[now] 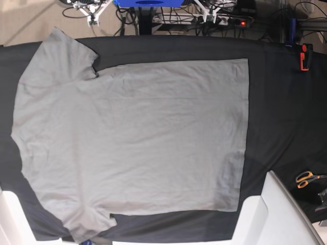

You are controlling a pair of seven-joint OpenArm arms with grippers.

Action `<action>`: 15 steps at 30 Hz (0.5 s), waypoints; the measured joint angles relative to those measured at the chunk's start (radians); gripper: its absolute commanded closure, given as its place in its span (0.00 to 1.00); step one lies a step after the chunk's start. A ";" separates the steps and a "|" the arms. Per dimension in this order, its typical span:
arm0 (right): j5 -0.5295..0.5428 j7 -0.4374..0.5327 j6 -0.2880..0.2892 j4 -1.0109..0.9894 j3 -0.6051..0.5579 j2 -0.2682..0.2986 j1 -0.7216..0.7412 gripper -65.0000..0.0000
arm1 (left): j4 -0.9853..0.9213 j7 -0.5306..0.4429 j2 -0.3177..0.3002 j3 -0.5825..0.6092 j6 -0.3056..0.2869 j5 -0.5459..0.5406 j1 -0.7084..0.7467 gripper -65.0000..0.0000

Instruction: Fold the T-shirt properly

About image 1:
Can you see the white bin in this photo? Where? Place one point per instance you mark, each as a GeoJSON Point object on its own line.
{"type": "Point", "coordinates": [15, 228]}
{"type": "Point", "coordinates": [273, 217]}

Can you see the red blue front clamp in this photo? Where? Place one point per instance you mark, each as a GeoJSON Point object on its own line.
{"type": "Point", "coordinates": [88, 242]}

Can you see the black metal object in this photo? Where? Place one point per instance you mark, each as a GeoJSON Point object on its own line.
{"type": "Point", "coordinates": [322, 195]}

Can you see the grey T-shirt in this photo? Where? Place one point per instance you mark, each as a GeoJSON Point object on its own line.
{"type": "Point", "coordinates": [135, 139]}

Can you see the red black clamp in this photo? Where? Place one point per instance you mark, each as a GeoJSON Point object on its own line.
{"type": "Point", "coordinates": [306, 53]}

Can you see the white bin right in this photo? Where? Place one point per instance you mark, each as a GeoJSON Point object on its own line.
{"type": "Point", "coordinates": [273, 217]}

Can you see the blue stand base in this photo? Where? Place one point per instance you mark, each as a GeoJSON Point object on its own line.
{"type": "Point", "coordinates": [149, 3]}

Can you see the orange handled scissors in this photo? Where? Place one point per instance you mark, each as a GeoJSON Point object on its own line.
{"type": "Point", "coordinates": [307, 177]}

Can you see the white bin left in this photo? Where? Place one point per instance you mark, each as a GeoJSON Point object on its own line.
{"type": "Point", "coordinates": [15, 228]}

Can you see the black table cloth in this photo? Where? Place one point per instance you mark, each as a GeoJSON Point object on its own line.
{"type": "Point", "coordinates": [287, 112]}

